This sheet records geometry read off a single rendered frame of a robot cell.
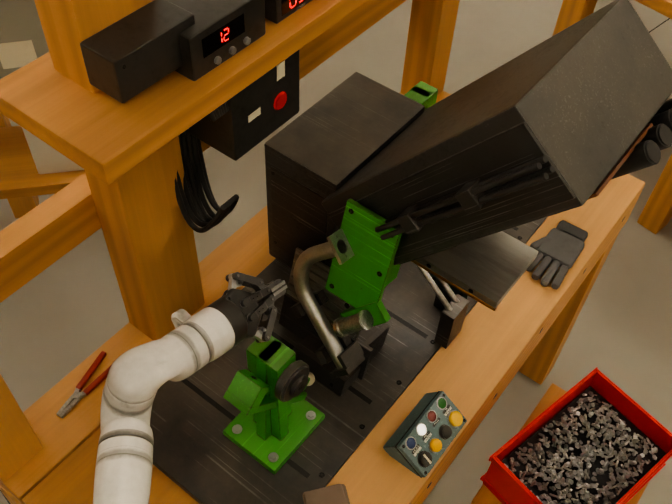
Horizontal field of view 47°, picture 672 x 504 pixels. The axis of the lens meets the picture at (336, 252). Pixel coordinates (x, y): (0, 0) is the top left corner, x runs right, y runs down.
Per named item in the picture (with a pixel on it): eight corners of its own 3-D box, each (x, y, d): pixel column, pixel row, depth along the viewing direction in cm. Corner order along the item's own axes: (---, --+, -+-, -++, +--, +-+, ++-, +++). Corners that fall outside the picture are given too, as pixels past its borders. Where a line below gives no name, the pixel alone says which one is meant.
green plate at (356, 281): (395, 300, 149) (424, 213, 137) (371, 320, 143) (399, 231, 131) (348, 270, 154) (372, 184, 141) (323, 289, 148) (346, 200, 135)
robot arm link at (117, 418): (101, 383, 111) (91, 472, 101) (111, 348, 105) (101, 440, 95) (150, 388, 113) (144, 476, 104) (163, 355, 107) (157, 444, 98)
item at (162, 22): (200, 55, 113) (195, 13, 108) (123, 105, 105) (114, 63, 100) (166, 36, 116) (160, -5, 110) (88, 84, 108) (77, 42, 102)
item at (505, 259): (535, 261, 150) (539, 251, 148) (493, 313, 142) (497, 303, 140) (374, 171, 165) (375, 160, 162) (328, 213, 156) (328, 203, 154)
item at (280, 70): (301, 113, 138) (302, 42, 126) (237, 163, 129) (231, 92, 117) (250, 84, 142) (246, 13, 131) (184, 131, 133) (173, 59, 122)
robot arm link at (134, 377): (184, 308, 111) (171, 343, 117) (99, 361, 101) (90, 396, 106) (218, 340, 110) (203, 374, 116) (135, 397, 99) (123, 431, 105)
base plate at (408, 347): (558, 205, 191) (560, 200, 189) (266, 560, 133) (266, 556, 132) (418, 132, 206) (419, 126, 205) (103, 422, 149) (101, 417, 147)
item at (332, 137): (409, 217, 183) (427, 106, 157) (330, 296, 168) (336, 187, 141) (348, 182, 190) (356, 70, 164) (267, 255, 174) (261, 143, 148)
